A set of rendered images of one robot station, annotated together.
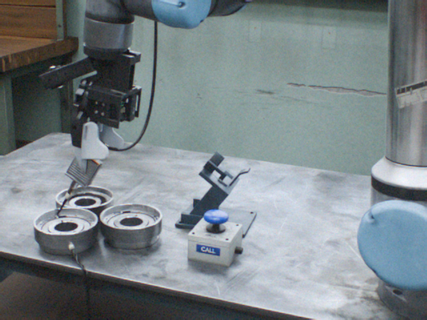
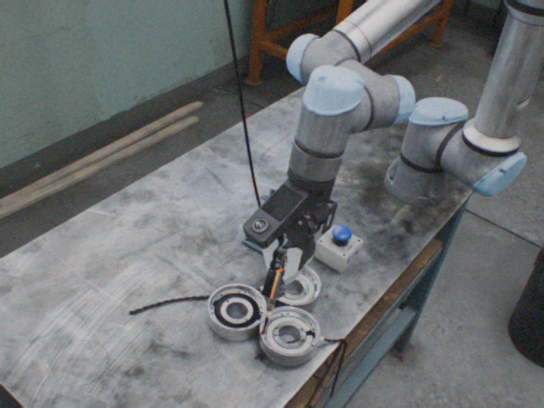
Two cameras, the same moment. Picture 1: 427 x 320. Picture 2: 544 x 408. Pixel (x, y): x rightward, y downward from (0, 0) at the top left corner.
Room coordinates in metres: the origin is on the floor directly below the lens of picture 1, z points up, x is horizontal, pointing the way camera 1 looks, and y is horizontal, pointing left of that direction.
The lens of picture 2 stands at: (0.82, 0.84, 1.63)
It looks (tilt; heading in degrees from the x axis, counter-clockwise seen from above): 41 degrees down; 285
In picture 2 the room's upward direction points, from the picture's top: 7 degrees clockwise
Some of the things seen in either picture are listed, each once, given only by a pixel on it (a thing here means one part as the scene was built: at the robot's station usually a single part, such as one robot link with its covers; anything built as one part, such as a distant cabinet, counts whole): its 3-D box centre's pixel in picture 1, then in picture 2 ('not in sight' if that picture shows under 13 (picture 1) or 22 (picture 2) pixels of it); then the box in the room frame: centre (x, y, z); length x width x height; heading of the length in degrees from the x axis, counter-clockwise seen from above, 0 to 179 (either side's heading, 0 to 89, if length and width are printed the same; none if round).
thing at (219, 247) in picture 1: (218, 241); (339, 246); (0.90, -0.01, 0.82); 0.08 x 0.07 x 0.05; 71
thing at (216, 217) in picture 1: (215, 226); (340, 239); (0.90, -0.01, 0.85); 0.04 x 0.04 x 0.05
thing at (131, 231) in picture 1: (131, 226); (292, 290); (0.95, 0.13, 0.82); 0.10 x 0.10 x 0.04
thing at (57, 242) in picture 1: (66, 231); (289, 337); (0.92, 0.24, 0.82); 0.10 x 0.10 x 0.04
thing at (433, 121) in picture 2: not in sight; (436, 130); (0.77, -0.32, 0.97); 0.13 x 0.12 x 0.14; 147
